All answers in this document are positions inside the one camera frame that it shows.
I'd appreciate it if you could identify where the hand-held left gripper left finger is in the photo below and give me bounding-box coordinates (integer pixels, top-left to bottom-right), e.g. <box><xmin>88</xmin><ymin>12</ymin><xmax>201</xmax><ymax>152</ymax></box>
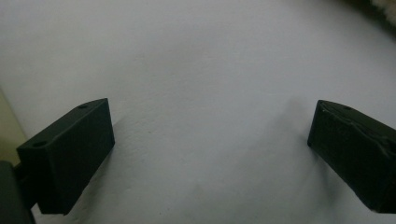
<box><xmin>16</xmin><ymin>97</ymin><xmax>116</xmax><ymax>216</ymax></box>

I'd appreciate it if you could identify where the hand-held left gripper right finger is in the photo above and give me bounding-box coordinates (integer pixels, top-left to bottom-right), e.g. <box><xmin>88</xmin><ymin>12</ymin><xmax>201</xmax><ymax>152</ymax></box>
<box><xmin>306</xmin><ymin>99</ymin><xmax>396</xmax><ymax>215</ymax></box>

